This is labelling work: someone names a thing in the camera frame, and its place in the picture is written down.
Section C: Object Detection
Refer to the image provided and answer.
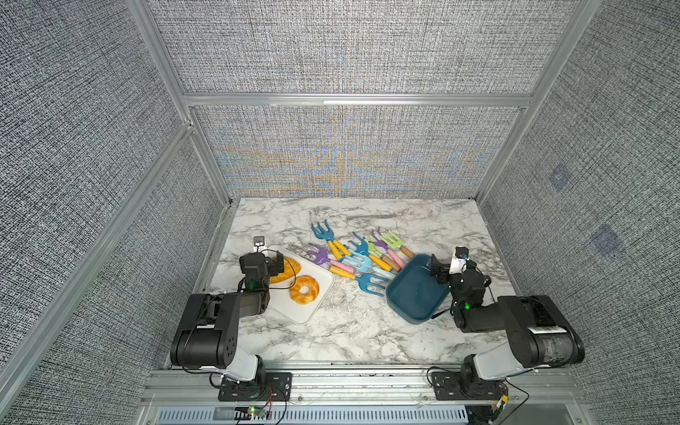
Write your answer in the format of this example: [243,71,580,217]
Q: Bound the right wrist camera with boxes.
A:
[449,246,469,274]

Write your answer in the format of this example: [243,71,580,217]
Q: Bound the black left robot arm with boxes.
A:
[169,251,285,385]

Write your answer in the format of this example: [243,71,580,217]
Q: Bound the light green rake brown handle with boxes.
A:
[380,230,414,259]

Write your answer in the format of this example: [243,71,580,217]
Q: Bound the glazed ring donut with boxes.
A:
[289,276,320,306]

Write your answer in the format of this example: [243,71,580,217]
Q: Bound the light blue rake white handle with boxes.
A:
[341,254,396,280]

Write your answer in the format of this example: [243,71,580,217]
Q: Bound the white rectangular plate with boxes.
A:
[264,245,335,324]

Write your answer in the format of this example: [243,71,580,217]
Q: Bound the purple rake pink handle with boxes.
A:
[306,244,356,274]
[371,231,406,269]

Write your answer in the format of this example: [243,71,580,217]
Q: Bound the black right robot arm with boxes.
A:
[430,256,585,390]

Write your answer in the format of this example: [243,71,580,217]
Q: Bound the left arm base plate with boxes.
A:
[218,372,293,402]

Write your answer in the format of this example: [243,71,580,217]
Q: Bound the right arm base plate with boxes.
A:
[429,369,508,401]

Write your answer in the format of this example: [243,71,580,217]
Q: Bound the teal storage box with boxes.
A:
[385,254,450,325]

